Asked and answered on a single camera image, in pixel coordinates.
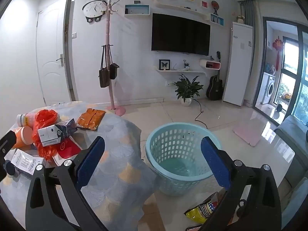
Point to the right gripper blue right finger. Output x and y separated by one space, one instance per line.
251 200

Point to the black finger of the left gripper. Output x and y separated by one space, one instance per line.
7 143

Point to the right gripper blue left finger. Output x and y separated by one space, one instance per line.
44 210

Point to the orange white paper cup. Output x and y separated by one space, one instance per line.
23 136

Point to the pink yogurt bottle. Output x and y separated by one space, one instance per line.
24 120

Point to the orange plastic bag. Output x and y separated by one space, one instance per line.
42 121

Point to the blue white milk carton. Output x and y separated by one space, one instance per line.
55 133

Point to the red white paper bag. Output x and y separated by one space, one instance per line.
66 150

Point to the orange foil snack packet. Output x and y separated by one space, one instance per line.
90 119

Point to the white printed paper leaflet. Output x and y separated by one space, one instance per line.
26 162

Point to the yellow blue snack bag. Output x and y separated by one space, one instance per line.
201 212

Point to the pink floor mat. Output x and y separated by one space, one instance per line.
248 134

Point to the grey sofa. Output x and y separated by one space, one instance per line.
294 133

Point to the light blue plastic basket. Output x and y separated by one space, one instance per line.
174 152

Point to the pink coat rack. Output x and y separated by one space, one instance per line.
108 68

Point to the brown hanging tote bag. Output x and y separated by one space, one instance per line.
104 76

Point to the black acoustic guitar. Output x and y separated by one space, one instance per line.
215 89

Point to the white washing machine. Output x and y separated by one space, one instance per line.
267 88

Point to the white door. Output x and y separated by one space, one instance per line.
51 38

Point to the white refrigerator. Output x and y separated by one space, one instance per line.
240 61

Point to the black hanging small bag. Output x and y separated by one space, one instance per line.
113 66

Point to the green potted plant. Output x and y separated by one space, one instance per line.
186 90

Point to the red white cubby shelf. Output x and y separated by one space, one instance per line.
209 64

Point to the red chinese knot ornament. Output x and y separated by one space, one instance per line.
278 46

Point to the framed butterfly picture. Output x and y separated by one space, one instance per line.
164 64

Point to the blue white box shelf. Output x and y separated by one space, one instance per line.
137 10

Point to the white lower wall shelf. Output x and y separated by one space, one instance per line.
180 71

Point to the panda wall clock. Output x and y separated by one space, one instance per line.
94 10

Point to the black wall television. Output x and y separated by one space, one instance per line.
178 34

